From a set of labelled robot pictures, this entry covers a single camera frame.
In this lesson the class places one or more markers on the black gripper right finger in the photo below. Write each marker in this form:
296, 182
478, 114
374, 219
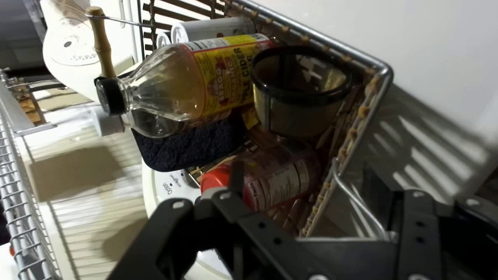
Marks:
418, 233

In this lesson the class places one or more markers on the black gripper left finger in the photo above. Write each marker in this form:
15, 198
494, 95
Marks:
228, 238

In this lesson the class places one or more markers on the white round plate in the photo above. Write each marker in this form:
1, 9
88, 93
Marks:
166, 187

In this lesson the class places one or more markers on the dark blue knit cloth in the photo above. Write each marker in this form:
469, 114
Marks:
187, 148

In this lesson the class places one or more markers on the clear vinegar bottle yellow label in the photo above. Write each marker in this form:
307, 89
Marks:
177, 87

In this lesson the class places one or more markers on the small white cylinder can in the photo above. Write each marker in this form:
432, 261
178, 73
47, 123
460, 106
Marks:
164, 39

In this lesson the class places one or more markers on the large white cylinder can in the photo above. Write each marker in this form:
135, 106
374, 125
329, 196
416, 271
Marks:
219, 28

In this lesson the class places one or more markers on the white round plastic disc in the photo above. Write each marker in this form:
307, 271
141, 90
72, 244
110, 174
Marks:
71, 51

